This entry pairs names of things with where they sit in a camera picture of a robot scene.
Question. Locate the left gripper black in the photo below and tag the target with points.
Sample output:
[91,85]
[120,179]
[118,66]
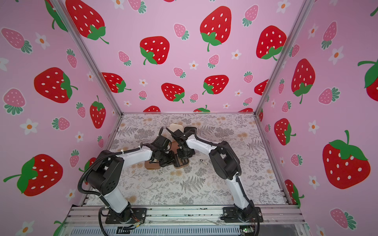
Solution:
[172,157]

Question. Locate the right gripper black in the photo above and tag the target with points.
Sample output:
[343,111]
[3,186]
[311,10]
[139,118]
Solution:
[179,137]

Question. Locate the tan brown case lid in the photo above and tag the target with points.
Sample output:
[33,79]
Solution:
[151,165]

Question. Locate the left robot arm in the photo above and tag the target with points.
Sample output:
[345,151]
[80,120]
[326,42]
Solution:
[103,176]

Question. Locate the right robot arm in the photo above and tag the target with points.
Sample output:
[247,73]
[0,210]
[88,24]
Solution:
[226,165]

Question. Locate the cream case lid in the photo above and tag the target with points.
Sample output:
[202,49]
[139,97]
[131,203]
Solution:
[175,127]

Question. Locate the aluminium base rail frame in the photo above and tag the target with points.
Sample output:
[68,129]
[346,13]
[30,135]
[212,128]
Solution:
[271,220]

